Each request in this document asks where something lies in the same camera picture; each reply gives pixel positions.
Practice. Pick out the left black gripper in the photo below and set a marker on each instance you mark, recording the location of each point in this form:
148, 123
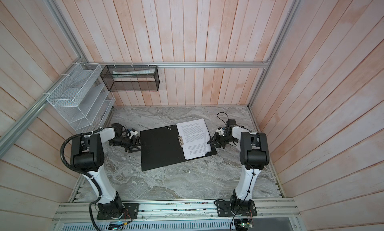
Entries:
132, 145

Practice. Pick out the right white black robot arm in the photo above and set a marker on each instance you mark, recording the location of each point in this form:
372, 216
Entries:
254, 156

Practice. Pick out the metal folder clip mechanism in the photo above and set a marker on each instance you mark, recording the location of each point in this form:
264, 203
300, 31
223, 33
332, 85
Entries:
181, 142

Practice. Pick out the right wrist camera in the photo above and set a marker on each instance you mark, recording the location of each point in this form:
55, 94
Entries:
220, 131

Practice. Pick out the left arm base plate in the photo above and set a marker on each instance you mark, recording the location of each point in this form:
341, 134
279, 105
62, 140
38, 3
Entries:
130, 212

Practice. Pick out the green circuit board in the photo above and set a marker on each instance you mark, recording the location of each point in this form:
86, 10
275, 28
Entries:
242, 225
116, 226

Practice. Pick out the white folder black inside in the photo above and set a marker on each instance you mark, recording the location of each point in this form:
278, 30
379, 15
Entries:
160, 147

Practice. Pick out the black mesh basket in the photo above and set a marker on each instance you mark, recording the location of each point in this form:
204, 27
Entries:
130, 84

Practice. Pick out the aluminium front rail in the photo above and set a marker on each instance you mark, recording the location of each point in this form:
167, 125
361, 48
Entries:
174, 210

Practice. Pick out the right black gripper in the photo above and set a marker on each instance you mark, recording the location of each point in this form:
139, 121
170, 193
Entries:
216, 140

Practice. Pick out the horizontal aluminium wall bar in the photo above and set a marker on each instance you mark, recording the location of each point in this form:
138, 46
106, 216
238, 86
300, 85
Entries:
237, 64

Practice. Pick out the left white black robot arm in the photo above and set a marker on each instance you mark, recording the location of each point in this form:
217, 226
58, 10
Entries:
87, 156

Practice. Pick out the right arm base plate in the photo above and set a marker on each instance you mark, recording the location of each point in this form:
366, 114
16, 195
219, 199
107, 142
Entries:
235, 208

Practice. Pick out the right green circuit board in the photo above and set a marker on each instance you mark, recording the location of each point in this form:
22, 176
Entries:
242, 225

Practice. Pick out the paper inside black basket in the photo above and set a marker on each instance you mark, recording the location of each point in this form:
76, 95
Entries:
141, 73

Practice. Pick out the left green circuit board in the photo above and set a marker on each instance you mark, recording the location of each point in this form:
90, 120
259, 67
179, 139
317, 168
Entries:
116, 226

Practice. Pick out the white wire mesh organizer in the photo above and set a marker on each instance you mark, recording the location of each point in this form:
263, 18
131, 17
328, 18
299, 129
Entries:
84, 104

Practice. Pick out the printed paper sheet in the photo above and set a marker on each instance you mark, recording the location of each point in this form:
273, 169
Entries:
195, 136

